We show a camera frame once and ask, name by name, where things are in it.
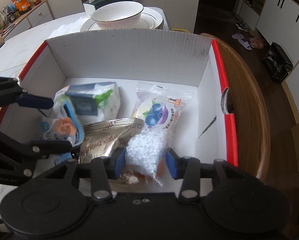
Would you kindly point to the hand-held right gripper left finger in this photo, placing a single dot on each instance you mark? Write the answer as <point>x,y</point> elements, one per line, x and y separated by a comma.
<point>119,163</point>

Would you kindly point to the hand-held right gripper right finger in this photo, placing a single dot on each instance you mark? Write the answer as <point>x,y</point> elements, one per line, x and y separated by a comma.
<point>172,166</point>

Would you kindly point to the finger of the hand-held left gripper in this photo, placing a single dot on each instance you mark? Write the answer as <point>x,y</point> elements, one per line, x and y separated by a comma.
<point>35,102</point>
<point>49,147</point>

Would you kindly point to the white blue chicken snack packet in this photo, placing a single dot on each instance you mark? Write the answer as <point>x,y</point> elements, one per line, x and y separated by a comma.
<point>63,127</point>

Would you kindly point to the clear bag of white beads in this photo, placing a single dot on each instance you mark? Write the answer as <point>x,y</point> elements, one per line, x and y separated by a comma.
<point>145,150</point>

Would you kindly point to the gold foil snack packet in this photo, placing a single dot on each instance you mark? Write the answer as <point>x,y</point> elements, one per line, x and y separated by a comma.
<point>104,137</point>

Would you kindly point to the blueberry snack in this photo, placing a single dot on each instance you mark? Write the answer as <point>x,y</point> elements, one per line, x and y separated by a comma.
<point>157,111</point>

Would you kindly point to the red cardboard box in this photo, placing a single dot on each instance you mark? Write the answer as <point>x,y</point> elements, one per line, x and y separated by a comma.
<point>139,57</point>

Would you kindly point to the white green tissue pack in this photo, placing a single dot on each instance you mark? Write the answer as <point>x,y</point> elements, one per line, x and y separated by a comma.
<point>94,100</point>

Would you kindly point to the white paper napkin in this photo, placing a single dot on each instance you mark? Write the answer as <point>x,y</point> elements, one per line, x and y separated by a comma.
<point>69,27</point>

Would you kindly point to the white low cabinet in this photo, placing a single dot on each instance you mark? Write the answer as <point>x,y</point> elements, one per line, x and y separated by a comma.
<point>32,17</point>

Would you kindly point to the orange snack bag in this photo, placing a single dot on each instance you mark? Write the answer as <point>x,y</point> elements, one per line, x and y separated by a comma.
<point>20,2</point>

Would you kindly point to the white bowl dark rim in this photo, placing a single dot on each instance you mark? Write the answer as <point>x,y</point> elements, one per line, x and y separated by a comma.
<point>117,15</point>

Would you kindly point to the white plate gold rim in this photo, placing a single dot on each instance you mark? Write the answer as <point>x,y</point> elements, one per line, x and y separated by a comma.
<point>152,17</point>
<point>161,26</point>

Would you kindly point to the purple slipper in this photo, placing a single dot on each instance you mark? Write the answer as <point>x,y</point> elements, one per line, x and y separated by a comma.
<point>242,40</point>

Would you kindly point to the pink slipper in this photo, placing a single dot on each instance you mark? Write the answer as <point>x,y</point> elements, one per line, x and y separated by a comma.
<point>256,42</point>

